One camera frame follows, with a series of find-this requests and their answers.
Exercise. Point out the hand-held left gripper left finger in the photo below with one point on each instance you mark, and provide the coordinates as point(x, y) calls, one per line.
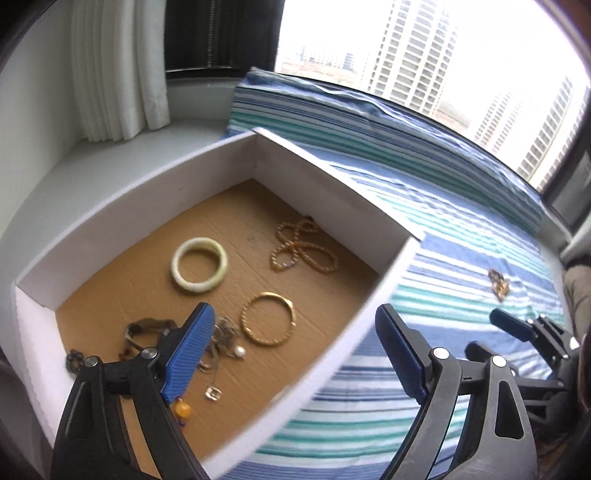
point(189, 355)

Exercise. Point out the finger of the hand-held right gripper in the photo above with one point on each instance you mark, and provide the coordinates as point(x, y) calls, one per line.
point(480, 350)
point(510, 323)

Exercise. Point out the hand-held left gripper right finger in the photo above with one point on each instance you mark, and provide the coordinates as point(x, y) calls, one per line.
point(399, 355)

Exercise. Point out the silver jewelry bundle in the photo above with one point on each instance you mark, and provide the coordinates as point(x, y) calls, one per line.
point(226, 332)

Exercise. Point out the square crystal pendant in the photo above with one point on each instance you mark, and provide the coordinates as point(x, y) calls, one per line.
point(213, 394)

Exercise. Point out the orange bead pendant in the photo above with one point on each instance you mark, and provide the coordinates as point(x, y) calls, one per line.
point(182, 410)

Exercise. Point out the gold twisted bangle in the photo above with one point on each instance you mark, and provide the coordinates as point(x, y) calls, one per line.
point(268, 342)

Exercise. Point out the pale jade bangle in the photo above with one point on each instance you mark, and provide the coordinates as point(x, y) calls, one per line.
point(178, 270)

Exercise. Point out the small black ornament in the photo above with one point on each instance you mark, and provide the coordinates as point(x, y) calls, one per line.
point(74, 361)

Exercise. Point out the long white cardboard box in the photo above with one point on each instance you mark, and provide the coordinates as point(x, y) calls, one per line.
point(300, 175)

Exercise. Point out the beige cloth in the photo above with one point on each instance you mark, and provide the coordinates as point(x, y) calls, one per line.
point(579, 295)

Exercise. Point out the blue green striped bedsheet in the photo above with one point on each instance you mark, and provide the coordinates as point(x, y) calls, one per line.
point(461, 230)

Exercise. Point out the grey slatted window blind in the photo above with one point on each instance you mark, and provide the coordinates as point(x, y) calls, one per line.
point(577, 198)

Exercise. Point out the distant apartment building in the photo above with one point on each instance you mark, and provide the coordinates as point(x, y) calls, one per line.
point(540, 134)

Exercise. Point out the tall apartment tower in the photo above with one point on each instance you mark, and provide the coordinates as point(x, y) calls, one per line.
point(411, 50)

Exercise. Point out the white pleated curtain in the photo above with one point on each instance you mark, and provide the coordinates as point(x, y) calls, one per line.
point(120, 69)

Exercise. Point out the dark window blind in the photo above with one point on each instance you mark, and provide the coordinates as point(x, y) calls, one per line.
point(207, 32)

